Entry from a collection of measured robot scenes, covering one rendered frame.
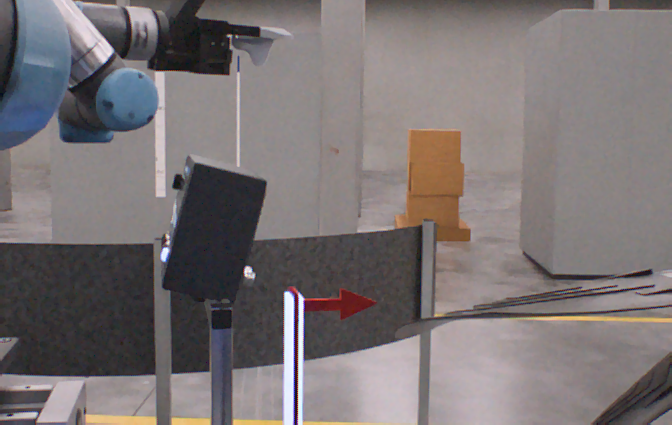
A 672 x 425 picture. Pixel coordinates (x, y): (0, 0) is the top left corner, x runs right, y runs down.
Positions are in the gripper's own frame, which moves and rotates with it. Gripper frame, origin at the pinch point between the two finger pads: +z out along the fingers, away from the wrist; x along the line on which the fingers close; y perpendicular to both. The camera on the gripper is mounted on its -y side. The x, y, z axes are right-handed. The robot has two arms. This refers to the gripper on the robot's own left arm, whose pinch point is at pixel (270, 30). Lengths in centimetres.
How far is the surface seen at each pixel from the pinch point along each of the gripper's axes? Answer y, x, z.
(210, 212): 26.0, 12.2, -14.8
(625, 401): 33, 69, 5
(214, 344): 43, 20, -17
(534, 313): 16, 79, -25
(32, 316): 89, -114, -6
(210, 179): 21.4, 11.5, -14.8
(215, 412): 53, 21, -17
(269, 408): 170, -168, 114
